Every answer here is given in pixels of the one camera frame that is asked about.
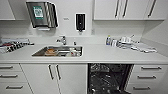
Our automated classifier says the stainless steel dishwasher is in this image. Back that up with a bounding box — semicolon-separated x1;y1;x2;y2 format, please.
87;63;135;94

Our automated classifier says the white mug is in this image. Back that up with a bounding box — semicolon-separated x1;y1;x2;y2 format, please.
67;48;77;57

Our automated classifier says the chrome sink faucet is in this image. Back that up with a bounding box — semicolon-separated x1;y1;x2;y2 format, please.
56;35;67;46

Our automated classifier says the blue dish soap bottle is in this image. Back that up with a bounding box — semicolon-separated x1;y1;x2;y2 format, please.
105;34;112;47

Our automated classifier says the black soap dispenser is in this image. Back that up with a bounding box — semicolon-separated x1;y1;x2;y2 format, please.
75;12;86;33

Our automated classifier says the brown bowl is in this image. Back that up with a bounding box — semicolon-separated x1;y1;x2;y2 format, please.
44;48;58;56

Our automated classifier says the stack of white plates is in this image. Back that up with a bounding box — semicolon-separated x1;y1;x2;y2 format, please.
116;35;133;48

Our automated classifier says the white sink base cabinet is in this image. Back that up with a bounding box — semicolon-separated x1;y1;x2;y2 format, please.
20;63;89;94

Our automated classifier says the steel kitchen sink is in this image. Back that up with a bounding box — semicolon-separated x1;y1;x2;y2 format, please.
31;45;84;58

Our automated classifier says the steel paper towel dispenser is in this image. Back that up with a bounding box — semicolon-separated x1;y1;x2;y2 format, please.
25;1;59;29

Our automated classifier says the dish drying rack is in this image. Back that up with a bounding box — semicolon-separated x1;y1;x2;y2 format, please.
0;37;35;54

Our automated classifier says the white drawer unit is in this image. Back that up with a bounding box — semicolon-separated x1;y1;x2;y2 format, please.
125;63;168;94
0;63;33;94

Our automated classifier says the white wall outlet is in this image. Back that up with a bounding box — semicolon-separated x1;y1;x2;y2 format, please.
90;28;96;35

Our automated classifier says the white wall cabinet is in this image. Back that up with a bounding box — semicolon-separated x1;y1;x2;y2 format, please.
0;0;16;21
92;0;168;21

